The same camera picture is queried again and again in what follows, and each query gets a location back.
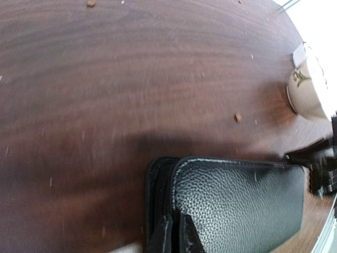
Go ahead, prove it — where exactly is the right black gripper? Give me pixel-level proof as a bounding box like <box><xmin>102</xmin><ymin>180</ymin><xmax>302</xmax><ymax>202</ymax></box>
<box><xmin>284</xmin><ymin>116</ymin><xmax>336</xmax><ymax>197</ymax></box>

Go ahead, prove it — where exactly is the black zippered tool case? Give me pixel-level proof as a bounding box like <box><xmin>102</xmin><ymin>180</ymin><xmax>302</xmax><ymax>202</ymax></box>
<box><xmin>145</xmin><ymin>157</ymin><xmax>306</xmax><ymax>252</ymax></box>

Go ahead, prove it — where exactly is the round white bowl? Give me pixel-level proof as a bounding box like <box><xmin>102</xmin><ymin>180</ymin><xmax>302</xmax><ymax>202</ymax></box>
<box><xmin>286</xmin><ymin>42</ymin><xmax>334</xmax><ymax>121</ymax></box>

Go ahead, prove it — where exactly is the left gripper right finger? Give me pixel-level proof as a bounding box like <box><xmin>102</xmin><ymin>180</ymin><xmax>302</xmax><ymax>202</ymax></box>
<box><xmin>179</xmin><ymin>215</ymin><xmax>205</xmax><ymax>253</ymax></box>

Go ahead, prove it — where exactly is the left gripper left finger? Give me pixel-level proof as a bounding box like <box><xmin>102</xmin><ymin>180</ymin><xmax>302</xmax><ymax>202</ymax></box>
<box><xmin>145</xmin><ymin>215</ymin><xmax>173</xmax><ymax>253</ymax></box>

